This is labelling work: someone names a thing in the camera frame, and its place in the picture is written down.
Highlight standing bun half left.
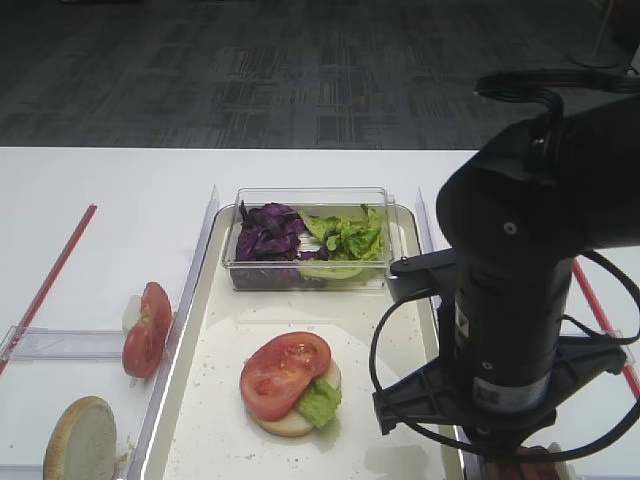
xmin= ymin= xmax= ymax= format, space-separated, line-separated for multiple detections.
xmin=42 ymin=396 xmax=117 ymax=480

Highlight left red strip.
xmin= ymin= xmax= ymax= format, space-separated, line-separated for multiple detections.
xmin=0 ymin=204 xmax=98 ymax=373

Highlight bottom bun on tray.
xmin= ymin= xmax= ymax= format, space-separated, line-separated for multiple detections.
xmin=248 ymin=360 xmax=342 ymax=437

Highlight clear holder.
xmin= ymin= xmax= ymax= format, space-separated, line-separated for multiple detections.
xmin=0 ymin=465 xmax=43 ymax=480
xmin=1 ymin=326 xmax=126 ymax=362

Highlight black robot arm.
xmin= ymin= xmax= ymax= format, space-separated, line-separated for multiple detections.
xmin=373 ymin=96 xmax=639 ymax=463

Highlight white stopper block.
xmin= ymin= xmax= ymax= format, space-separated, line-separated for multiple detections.
xmin=547 ymin=440 xmax=576 ymax=480
xmin=121 ymin=295 xmax=141 ymax=335

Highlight green lettuce in box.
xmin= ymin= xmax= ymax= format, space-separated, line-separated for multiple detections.
xmin=298 ymin=204 xmax=385 ymax=284

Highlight white stopper block left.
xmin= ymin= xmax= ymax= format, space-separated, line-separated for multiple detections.
xmin=121 ymin=295 xmax=141 ymax=335

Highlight grey stand base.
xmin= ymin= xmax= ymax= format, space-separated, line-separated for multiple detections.
xmin=566 ymin=0 xmax=619 ymax=70

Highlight tomato slice on bun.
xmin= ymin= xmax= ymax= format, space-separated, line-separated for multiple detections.
xmin=240 ymin=331 xmax=332 ymax=421

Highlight clear left long rail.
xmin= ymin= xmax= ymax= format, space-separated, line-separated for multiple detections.
xmin=121 ymin=184 xmax=220 ymax=479

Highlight black camera cable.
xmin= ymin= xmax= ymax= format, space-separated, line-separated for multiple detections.
xmin=368 ymin=69 xmax=640 ymax=461

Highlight clear holder upper left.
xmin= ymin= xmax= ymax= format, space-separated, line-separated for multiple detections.
xmin=1 ymin=326 xmax=126 ymax=362

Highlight clear holder lower left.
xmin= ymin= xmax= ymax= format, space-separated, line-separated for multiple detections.
xmin=0 ymin=465 xmax=43 ymax=480

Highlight white stopper block right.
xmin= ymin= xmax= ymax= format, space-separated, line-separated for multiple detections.
xmin=547 ymin=440 xmax=576 ymax=480

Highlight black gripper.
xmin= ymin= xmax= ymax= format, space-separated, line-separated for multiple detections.
xmin=371 ymin=337 xmax=626 ymax=455

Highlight right red strip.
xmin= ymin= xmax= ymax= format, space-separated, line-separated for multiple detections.
xmin=573 ymin=260 xmax=640 ymax=400

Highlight lettuce leaf on bun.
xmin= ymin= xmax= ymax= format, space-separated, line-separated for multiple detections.
xmin=294 ymin=378 xmax=342 ymax=429

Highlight stack of sausage slices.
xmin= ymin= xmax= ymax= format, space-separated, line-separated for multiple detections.
xmin=487 ymin=462 xmax=561 ymax=480

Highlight standing tomato slice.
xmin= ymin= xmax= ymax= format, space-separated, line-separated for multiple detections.
xmin=122 ymin=282 xmax=173 ymax=379

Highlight clear plastic salad box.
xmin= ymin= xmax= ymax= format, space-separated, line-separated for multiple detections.
xmin=221 ymin=187 xmax=395 ymax=291

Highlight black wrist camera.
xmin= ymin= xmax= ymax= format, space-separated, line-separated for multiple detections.
xmin=387 ymin=248 xmax=456 ymax=314

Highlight red strip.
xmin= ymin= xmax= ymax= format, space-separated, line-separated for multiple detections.
xmin=0 ymin=204 xmax=98 ymax=373
xmin=573 ymin=260 xmax=640 ymax=400

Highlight purple cabbage leaves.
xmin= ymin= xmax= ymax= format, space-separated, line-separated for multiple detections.
xmin=235 ymin=201 xmax=329 ymax=262

